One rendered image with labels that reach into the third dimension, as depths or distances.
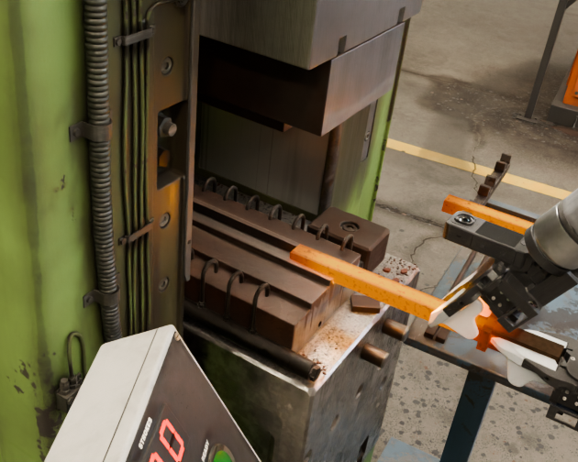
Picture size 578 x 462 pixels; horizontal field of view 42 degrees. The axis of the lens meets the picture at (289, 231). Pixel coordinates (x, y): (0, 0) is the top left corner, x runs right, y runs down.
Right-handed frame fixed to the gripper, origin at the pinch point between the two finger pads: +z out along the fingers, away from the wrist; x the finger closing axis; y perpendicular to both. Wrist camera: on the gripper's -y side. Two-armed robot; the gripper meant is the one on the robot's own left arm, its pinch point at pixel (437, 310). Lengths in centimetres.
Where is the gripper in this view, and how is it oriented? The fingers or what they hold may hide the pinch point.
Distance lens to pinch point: 107.3
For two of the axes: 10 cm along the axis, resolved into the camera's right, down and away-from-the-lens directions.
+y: 6.9, 7.2, -0.7
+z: -5.0, 5.4, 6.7
